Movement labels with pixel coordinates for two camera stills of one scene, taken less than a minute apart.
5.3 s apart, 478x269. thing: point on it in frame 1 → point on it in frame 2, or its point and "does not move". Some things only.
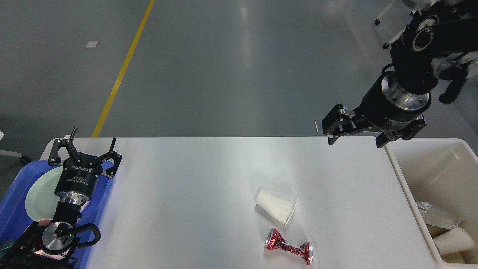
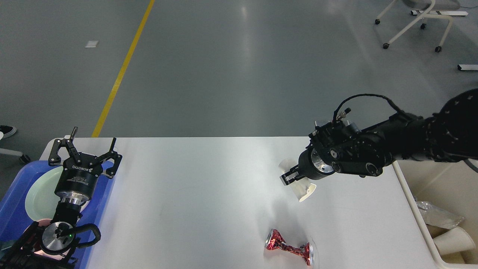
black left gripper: [77, 184] does not move
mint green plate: [41, 200] does not move
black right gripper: [386, 105] → [306, 167]
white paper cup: [456, 239] does not move
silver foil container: [434, 215] does not move
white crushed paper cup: [280, 208] → [302, 188]
